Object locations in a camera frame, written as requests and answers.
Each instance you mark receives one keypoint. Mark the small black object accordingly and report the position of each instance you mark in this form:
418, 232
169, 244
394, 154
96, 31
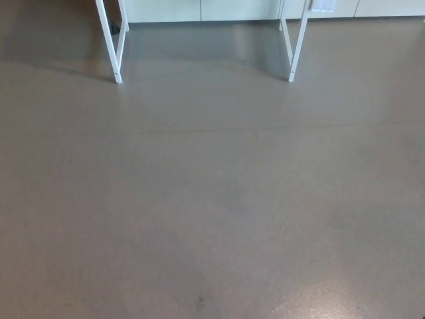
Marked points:
115, 28

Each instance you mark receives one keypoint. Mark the white table leg frame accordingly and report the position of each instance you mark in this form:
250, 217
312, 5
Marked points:
114, 50
297, 50

